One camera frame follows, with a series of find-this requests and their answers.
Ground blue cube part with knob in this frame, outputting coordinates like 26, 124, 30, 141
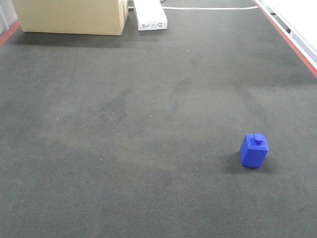
240, 133, 269, 168

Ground white long carton box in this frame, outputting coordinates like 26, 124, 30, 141
133, 0, 167, 31

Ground large cardboard box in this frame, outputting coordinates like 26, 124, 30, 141
12, 0, 128, 36

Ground white conveyor side rail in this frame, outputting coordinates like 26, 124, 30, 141
255, 0, 317, 76

